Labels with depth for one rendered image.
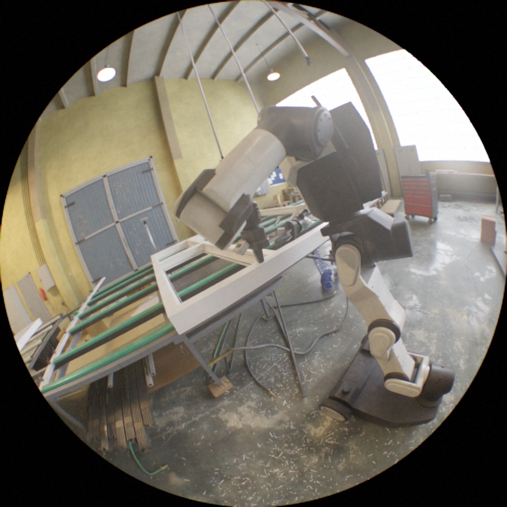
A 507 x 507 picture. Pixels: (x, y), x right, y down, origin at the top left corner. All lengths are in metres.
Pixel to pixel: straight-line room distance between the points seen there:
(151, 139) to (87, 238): 4.53
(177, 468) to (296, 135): 1.63
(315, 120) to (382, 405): 1.14
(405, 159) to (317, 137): 7.32
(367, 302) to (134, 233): 6.90
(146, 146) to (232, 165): 7.62
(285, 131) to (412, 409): 1.21
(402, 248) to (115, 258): 7.19
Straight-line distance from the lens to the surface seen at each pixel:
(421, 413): 1.13
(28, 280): 9.20
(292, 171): 0.51
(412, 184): 4.09
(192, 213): 0.32
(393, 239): 0.55
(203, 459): 1.34
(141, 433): 1.22
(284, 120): 0.38
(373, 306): 0.69
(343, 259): 0.58
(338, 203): 0.52
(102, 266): 7.29
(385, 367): 0.95
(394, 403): 1.10
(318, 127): 0.37
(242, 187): 0.29
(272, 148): 0.34
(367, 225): 0.54
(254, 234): 0.56
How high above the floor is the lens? 1.17
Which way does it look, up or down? 18 degrees down
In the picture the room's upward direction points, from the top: 17 degrees counter-clockwise
